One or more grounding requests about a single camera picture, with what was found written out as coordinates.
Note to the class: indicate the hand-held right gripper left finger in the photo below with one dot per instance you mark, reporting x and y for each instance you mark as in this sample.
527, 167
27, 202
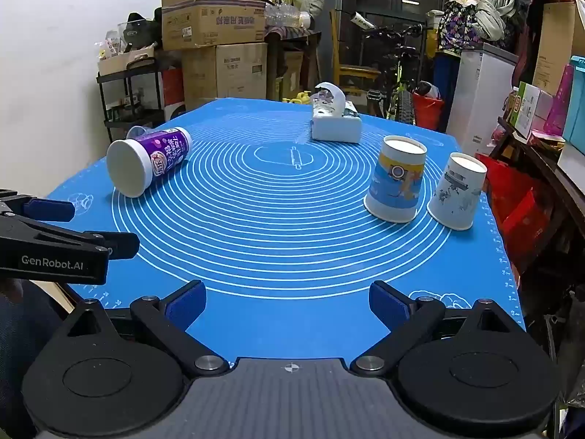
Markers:
187, 304

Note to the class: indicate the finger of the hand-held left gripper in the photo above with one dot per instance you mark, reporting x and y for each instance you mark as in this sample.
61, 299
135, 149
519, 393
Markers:
50, 210
121, 244

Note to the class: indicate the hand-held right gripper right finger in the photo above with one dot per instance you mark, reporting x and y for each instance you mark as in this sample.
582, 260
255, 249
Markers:
388, 304

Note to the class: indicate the purple and white cup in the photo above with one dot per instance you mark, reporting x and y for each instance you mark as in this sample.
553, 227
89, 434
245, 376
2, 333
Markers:
160, 151

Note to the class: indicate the clear plastic cup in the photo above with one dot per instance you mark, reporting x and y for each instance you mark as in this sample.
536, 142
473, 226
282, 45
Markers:
136, 132

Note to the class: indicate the blue and yellow paper cup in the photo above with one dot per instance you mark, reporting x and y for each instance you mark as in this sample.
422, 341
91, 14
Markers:
397, 183

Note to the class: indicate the white and grey paper cup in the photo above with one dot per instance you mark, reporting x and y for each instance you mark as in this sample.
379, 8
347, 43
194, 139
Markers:
457, 192

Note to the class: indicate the person's dark trouser leg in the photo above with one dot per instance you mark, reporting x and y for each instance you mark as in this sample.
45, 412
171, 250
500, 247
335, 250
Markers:
23, 338

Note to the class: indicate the blue silicone baking mat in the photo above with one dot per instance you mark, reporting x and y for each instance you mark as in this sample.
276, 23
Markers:
274, 238

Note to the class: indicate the black metal shelf rack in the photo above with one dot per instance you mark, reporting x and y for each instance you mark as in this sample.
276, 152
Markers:
137, 96

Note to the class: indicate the shallow cardboard tray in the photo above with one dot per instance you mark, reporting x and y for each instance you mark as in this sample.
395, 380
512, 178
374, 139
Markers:
123, 61

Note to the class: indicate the red bag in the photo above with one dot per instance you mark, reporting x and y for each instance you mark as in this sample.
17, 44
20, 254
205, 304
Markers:
512, 192

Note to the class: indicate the white tissue box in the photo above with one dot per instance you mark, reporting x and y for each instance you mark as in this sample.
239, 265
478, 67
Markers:
333, 130

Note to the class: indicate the red bucket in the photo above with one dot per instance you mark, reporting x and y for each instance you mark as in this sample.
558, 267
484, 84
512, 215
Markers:
428, 109

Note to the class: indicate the dark green bag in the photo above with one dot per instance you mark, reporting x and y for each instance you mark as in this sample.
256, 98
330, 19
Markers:
141, 29

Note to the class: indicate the large plain cardboard box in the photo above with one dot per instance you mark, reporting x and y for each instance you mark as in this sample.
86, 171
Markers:
228, 71

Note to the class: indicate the dark wooden side table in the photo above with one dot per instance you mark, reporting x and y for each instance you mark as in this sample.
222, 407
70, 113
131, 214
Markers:
562, 183

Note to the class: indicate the black bicycle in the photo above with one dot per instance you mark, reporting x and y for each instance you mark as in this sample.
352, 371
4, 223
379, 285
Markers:
402, 82

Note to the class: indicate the white chest freezer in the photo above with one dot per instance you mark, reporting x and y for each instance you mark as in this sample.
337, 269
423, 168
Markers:
475, 96

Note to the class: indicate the yellow wooden chair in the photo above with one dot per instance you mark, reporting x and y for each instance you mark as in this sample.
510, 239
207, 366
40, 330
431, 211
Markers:
352, 73

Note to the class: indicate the printed cardboard box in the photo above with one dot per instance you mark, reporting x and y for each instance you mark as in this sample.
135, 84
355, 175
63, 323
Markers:
210, 25

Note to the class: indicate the green and white box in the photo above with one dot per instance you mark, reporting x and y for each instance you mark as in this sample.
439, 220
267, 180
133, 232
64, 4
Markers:
528, 105

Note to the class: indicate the pink box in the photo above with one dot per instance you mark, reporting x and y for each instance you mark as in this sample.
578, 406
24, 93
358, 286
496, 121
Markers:
558, 105

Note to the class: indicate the teal box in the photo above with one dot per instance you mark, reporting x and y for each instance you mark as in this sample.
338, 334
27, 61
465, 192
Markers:
576, 100

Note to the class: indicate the pile of clear plastic bottles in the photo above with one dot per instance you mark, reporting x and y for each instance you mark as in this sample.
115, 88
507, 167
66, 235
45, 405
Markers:
285, 13

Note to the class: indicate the floral cloth bag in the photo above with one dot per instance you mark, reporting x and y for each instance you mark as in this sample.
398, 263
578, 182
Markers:
457, 27

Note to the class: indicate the tall brown cardboard box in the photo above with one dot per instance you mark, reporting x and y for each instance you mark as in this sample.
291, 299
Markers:
553, 45

